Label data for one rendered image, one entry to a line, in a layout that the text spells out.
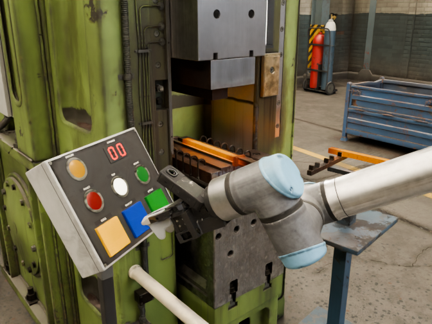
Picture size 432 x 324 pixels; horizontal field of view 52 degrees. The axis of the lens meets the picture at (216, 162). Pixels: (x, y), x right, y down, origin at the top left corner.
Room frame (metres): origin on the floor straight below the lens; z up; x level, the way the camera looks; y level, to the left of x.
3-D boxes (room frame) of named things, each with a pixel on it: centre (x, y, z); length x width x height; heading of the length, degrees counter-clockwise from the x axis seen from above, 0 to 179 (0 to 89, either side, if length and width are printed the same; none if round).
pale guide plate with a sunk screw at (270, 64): (1.81, -0.22, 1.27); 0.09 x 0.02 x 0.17; 130
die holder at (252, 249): (1.71, 0.04, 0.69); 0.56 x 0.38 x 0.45; 40
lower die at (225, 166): (1.67, 0.07, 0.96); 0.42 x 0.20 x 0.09; 40
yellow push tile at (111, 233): (0.94, 0.25, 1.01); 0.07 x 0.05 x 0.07; 155
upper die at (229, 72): (1.67, 0.07, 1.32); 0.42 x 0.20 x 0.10; 40
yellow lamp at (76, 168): (0.98, 0.33, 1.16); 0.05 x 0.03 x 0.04; 130
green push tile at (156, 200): (1.12, 0.16, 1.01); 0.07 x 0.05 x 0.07; 155
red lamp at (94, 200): (0.96, 0.29, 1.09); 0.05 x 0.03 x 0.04; 130
